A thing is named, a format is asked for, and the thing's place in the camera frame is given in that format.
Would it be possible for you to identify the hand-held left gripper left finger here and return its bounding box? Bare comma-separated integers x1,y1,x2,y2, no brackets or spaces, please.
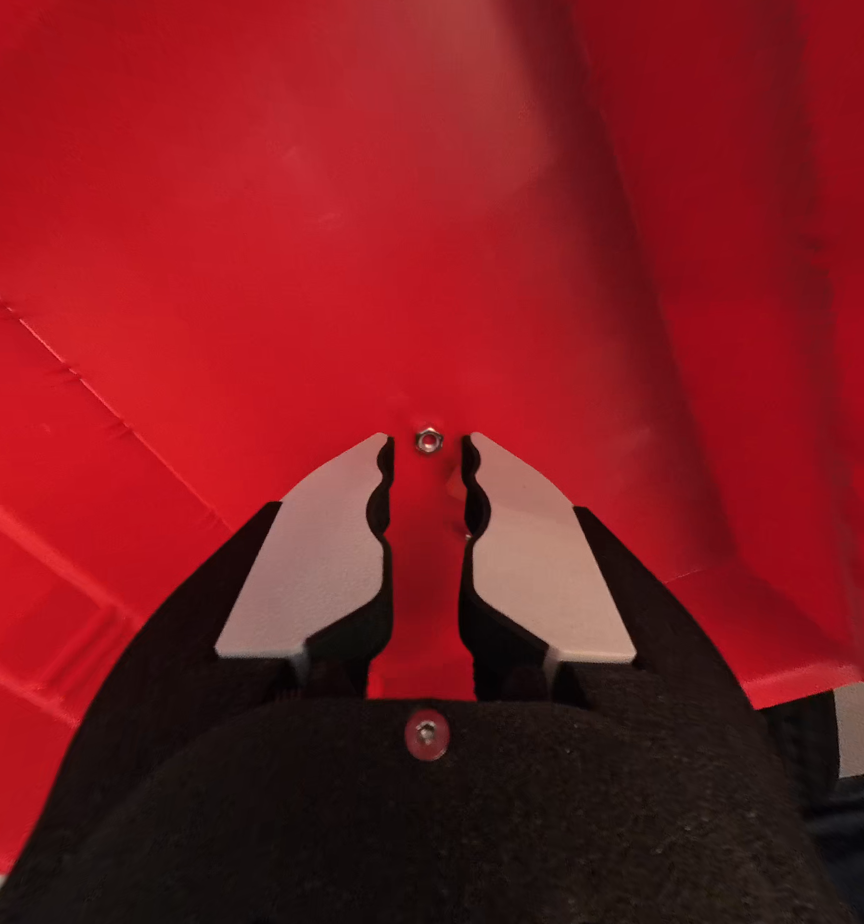
216,431,397,665

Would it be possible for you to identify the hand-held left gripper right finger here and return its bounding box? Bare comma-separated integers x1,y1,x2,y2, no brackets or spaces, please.
458,431,638,668

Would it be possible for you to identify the red plastic bin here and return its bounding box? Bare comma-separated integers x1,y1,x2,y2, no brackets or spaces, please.
0,0,864,874

